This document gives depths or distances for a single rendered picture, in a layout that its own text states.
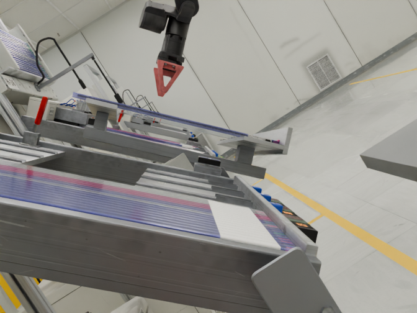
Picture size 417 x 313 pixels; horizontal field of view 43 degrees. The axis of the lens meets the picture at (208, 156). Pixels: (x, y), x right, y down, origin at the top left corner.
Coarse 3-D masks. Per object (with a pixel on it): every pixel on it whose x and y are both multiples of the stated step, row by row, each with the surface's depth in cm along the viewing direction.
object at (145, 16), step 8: (144, 8) 134; (152, 8) 132; (160, 8) 133; (168, 8) 134; (184, 8) 130; (192, 8) 130; (144, 16) 133; (152, 16) 133; (160, 16) 134; (176, 16) 133; (184, 16) 131; (144, 24) 134; (152, 24) 134; (160, 24) 134; (160, 32) 136
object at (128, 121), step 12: (96, 72) 584; (96, 84) 534; (108, 84) 548; (96, 96) 569; (108, 96) 549; (120, 96) 608; (144, 96) 579; (108, 120) 542; (120, 120) 538; (132, 120) 574; (144, 120) 585; (156, 132) 544; (168, 132) 545; (180, 132) 582
